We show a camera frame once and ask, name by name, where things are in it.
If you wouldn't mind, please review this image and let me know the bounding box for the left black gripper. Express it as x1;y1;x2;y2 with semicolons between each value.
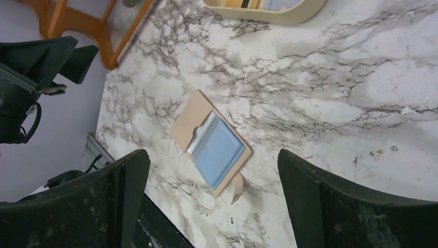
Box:
1;36;99;144

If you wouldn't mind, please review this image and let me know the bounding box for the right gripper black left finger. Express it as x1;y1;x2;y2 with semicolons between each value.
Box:
1;149;150;247

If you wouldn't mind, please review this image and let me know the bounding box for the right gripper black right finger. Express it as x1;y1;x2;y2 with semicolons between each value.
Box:
277;149;437;247

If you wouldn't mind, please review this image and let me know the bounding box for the orange wooden shelf rack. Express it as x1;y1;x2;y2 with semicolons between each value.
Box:
20;1;153;70

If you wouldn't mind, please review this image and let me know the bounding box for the beige leather card holder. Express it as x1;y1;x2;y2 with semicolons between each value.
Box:
170;90;252;203

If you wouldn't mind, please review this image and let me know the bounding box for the beige oval tray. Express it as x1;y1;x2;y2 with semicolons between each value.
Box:
203;0;326;25

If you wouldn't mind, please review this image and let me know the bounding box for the grey card with black stripe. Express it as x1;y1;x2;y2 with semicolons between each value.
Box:
262;0;301;11

